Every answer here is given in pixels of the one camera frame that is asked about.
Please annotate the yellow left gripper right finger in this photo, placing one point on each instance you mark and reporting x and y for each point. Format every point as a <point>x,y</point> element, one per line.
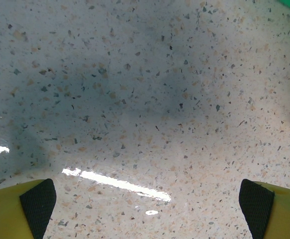
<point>279,214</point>

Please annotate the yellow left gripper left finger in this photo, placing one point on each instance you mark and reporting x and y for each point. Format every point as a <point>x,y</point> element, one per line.
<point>10,214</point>

